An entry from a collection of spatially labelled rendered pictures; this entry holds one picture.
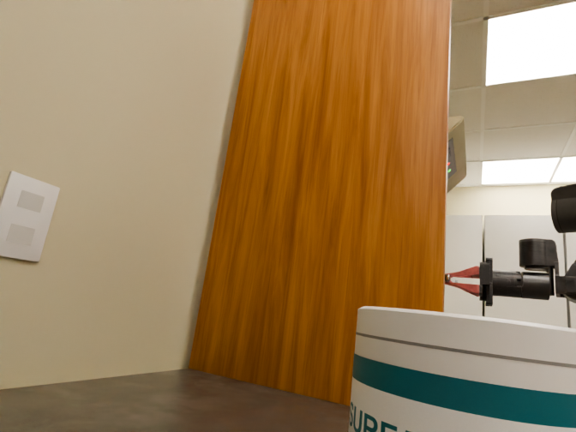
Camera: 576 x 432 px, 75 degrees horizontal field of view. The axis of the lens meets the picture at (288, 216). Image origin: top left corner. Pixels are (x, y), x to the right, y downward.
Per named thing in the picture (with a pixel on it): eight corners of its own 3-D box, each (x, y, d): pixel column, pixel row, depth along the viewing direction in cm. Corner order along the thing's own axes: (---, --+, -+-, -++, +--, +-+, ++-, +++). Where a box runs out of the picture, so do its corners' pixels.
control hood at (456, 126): (403, 163, 79) (405, 120, 82) (422, 207, 107) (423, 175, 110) (463, 159, 74) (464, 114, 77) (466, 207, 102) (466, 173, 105)
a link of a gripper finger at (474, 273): (446, 267, 93) (489, 270, 89) (445, 297, 91) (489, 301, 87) (443, 263, 87) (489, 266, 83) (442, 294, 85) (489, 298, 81)
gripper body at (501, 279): (483, 261, 89) (519, 263, 86) (483, 305, 87) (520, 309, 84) (483, 256, 84) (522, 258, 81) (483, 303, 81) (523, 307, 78)
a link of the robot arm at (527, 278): (556, 299, 76) (552, 302, 81) (555, 266, 78) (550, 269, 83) (517, 296, 79) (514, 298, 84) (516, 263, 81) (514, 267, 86)
